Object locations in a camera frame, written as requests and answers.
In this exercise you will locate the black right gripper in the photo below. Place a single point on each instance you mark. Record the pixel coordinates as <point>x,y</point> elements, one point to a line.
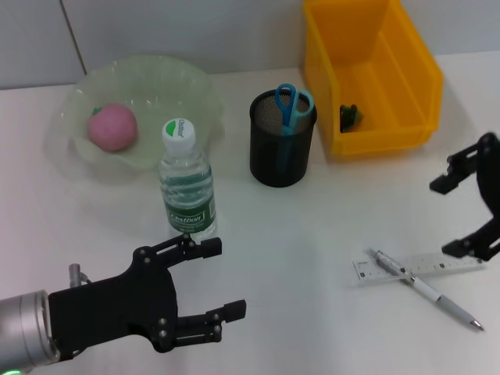
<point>490,168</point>

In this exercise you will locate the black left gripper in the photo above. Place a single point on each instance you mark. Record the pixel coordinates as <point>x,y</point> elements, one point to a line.
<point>117,308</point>

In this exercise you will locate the clear plastic ruler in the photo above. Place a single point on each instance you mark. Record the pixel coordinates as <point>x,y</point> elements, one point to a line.
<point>449,265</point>

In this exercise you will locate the pink toy peach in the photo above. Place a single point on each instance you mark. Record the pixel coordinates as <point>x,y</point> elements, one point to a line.
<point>111,127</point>

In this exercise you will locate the yellow plastic bin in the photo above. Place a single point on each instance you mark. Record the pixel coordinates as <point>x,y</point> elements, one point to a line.
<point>390,78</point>

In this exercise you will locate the translucent green fruit plate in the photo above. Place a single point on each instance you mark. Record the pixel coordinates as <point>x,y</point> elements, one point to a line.
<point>156,82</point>

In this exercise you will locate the black mesh pen holder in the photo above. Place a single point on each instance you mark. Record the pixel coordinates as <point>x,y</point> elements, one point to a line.
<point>281,164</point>

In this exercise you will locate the white and grey pen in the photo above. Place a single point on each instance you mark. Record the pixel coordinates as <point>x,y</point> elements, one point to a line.
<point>426,291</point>

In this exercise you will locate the blue scissors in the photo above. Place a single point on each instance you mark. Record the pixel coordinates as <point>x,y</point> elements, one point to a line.
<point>291,117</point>

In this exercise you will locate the clear green-label water bottle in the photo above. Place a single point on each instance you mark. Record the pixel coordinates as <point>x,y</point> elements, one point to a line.
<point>187,183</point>

